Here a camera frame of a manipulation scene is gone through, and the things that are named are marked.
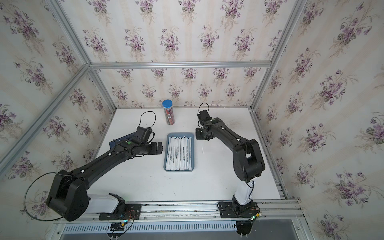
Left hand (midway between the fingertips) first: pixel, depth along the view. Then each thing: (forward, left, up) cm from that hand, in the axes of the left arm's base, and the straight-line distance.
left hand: (158, 149), depth 85 cm
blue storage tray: (+16, -12, -8) cm, 21 cm away
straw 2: (+2, -6, -8) cm, 10 cm away
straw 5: (+2, -12, -8) cm, 15 cm away
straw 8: (+2, -18, -9) cm, 20 cm away
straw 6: (+1, -14, -9) cm, 16 cm away
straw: (+1, -5, -9) cm, 10 cm away
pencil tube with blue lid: (+26, -4, +10) cm, 28 cm away
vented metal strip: (-36, -2, -10) cm, 37 cm away
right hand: (+9, -26, 0) cm, 27 cm away
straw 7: (+2, -15, -8) cm, 17 cm away
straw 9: (+2, -19, -8) cm, 21 cm away
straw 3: (-2, -8, -8) cm, 11 cm away
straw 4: (+2, -11, -8) cm, 14 cm away
